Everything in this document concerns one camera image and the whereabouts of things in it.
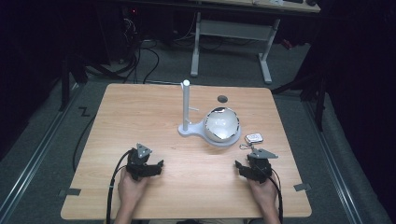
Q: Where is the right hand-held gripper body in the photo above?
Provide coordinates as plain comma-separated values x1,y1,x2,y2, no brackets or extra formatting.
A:
247,147,279,185

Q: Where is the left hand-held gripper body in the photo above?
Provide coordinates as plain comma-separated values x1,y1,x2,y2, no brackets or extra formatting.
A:
125,142,154,182

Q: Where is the white bowl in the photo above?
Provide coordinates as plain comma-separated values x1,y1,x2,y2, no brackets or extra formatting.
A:
203,106,241,144

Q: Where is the grey tape piece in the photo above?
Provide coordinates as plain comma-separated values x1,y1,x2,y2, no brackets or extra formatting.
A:
58,188,82,198
292,182,312,192

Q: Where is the black metal stand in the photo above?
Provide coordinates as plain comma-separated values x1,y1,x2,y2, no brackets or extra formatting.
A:
58,54,90,112
270,69,329,133

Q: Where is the dark computer tower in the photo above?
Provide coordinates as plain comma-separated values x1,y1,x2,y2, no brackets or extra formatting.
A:
105,5,142,63

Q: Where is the wooden desk with white legs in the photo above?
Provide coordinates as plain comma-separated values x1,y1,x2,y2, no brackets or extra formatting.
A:
118,0,322,86

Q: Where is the silver key fob with ring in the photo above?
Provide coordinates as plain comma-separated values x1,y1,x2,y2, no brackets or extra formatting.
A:
238,133,264,151

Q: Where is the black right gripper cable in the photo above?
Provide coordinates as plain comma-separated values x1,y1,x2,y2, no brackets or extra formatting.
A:
269,173,285,224

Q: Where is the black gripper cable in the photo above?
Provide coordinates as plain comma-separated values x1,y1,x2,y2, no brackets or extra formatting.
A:
105,148,134,224
269,173,285,224

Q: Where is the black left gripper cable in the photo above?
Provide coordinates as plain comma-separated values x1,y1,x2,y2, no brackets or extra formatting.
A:
105,148,134,224

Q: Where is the black floor cable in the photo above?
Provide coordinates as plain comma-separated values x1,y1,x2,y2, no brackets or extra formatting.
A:
72,114,96,173

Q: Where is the white stand with post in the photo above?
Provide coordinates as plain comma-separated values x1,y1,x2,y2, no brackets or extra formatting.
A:
177,78,243,147

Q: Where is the metal floor rail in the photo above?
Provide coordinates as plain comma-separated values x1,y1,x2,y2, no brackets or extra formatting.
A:
0,83,86,222
302,98,366,224

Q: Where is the bundle of black cables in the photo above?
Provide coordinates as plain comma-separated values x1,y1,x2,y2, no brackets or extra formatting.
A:
83,18,161,85

